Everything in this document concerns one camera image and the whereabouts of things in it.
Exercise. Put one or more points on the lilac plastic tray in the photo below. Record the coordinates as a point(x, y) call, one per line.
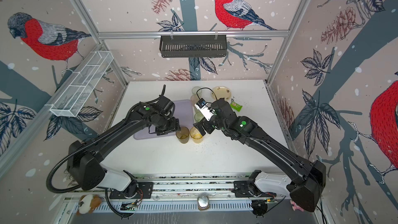
point(183, 112)

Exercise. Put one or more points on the bright green glass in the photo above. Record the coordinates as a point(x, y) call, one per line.
point(198, 117)

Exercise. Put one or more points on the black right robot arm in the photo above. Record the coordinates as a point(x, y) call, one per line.
point(308, 179)

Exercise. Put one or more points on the horizontal aluminium bar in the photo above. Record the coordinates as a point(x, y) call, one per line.
point(154, 35)

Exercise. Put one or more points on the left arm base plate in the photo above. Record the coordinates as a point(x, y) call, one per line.
point(140, 190)

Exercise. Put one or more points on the white wire mesh shelf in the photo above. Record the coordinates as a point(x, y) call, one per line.
point(84, 80)

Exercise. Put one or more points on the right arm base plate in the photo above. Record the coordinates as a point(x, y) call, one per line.
point(243, 189)

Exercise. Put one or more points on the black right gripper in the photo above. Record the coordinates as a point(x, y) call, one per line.
point(207, 124)

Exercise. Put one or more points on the pale green far glass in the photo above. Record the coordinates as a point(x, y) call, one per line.
point(197, 90)

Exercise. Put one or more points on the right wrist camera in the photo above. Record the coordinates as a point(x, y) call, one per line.
point(207, 112)

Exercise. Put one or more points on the pink glass behind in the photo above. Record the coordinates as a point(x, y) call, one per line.
point(194, 99)

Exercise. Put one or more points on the pink plush toy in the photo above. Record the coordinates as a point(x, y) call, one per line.
point(295, 207)

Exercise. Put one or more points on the silver round object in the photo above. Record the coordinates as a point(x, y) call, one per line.
point(203, 202)

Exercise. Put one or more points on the cream small plate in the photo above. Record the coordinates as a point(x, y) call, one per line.
point(221, 92)

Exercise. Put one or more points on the pale green large glass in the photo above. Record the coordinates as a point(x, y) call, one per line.
point(196, 108)

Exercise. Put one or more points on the black hanging wire basket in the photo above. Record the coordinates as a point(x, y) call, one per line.
point(191, 46)

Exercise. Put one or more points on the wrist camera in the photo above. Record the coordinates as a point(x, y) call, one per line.
point(164, 105)
point(207, 112)

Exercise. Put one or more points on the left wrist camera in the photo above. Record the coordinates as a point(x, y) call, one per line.
point(164, 105)

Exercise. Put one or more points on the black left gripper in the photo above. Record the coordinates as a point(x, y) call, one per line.
point(175, 125)

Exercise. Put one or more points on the amber yellow glass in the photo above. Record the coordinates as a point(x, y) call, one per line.
point(196, 135)

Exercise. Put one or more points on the plush guinea pig toy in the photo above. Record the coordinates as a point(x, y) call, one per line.
point(88, 203)

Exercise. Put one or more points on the green snack packet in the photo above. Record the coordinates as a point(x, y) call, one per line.
point(235, 106)

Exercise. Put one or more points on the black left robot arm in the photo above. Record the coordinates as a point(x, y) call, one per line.
point(98, 163)

